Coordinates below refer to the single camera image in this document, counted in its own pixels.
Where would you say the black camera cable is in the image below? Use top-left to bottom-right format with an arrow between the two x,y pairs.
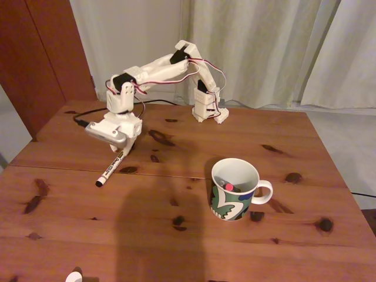
73,99 -> 179,127

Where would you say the white marker with black cap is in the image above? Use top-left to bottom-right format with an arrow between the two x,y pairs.
94,149 -> 126,188

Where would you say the silver camera box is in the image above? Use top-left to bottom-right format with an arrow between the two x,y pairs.
84,121 -> 128,148

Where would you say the white mug with green pattern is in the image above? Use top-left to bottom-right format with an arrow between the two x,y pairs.
210,157 -> 274,223

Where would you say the brown wooden door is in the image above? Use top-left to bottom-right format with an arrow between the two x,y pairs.
0,0 -> 98,142

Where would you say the red white black servo cable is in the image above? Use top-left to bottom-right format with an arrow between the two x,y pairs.
137,60 -> 202,89
105,79 -> 147,119
187,58 -> 227,102

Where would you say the white curtain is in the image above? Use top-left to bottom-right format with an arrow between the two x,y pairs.
298,0 -> 376,112
176,0 -> 343,110

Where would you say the grey cable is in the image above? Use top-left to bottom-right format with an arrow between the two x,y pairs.
223,98 -> 257,110

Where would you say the black pen with red end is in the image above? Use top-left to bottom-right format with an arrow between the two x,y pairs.
220,181 -> 242,194

